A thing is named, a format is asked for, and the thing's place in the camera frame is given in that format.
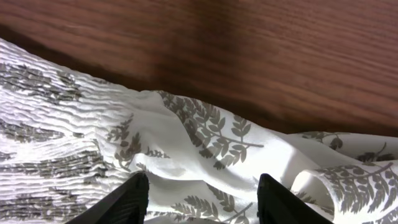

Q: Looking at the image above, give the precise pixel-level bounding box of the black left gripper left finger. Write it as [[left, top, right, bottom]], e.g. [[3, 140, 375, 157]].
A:
[[67, 172, 149, 224]]

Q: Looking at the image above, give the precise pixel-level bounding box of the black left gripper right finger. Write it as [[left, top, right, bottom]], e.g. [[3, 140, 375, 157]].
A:
[[257, 174, 332, 224]]

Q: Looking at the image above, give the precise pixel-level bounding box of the white fern print garment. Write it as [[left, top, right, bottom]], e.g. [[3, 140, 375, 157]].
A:
[[1, 40, 397, 223]]

